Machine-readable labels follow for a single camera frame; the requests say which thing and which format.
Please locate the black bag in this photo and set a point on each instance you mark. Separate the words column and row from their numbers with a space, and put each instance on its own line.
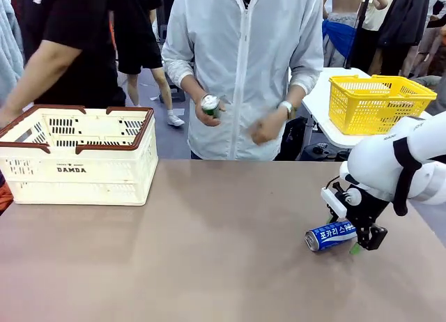
column 292, row 140

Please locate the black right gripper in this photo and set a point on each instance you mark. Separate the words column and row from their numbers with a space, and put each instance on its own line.
column 369, row 207

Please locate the yellow plastic shopping basket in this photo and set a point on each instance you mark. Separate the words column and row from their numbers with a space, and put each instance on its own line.
column 366, row 109

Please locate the green drink can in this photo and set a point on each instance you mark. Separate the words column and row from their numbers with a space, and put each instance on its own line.
column 210, row 106

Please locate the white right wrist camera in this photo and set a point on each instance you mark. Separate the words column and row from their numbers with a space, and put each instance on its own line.
column 332, row 201

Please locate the person's right hand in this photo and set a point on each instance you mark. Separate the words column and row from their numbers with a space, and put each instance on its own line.
column 203, row 120

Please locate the orange cloth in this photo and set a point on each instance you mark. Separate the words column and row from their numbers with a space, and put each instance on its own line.
column 4, row 196

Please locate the grey clothed bystander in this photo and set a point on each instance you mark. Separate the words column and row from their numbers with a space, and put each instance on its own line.
column 435, row 95

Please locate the person's left forearm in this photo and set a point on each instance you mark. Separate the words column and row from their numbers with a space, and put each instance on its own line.
column 294, row 93

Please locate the person's left hand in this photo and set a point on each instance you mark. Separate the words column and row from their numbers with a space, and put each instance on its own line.
column 270, row 128

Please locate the bare torso mannequin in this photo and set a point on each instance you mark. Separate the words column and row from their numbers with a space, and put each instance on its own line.
column 345, row 1

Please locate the person's right forearm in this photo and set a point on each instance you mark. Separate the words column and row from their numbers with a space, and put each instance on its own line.
column 191, row 85

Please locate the black stand pole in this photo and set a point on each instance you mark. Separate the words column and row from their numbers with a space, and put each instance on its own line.
column 359, row 29

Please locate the white side table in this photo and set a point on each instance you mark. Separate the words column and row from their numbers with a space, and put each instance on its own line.
column 324, row 134

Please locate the bystander in black T-shirt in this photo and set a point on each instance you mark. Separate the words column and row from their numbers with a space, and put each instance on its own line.
column 80, row 29

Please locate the blue cloth on mannequin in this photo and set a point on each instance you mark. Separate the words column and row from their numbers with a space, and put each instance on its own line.
column 334, row 32

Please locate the black floor equipment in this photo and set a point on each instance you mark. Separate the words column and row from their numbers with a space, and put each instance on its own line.
column 320, row 151

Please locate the light blue fleece garment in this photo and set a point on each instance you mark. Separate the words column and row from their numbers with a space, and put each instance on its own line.
column 8, row 57

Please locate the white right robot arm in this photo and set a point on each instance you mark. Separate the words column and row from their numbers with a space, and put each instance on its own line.
column 383, row 154

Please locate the person in white jacket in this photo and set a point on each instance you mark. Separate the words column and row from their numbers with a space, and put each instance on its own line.
column 244, row 74

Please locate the bystander in cream shirt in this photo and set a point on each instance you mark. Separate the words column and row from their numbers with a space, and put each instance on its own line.
column 378, row 20

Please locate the bystander in black shorts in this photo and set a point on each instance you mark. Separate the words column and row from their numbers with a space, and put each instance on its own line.
column 136, row 29

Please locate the blue Pocari Sweat can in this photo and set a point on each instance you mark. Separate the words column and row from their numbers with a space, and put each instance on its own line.
column 327, row 236

